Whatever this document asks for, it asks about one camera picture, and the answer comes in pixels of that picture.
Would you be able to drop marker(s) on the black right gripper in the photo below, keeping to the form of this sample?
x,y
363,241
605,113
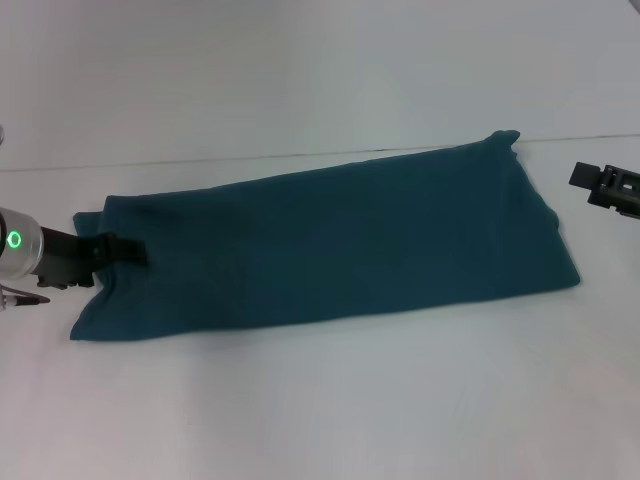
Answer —
x,y
619,190

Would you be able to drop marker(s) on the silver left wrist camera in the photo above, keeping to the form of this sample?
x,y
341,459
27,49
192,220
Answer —
x,y
2,134

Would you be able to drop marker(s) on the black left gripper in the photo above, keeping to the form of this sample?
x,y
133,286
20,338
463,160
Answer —
x,y
70,257

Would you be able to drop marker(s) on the teal FREE print t-shirt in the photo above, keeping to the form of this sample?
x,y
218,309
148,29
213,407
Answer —
x,y
325,240

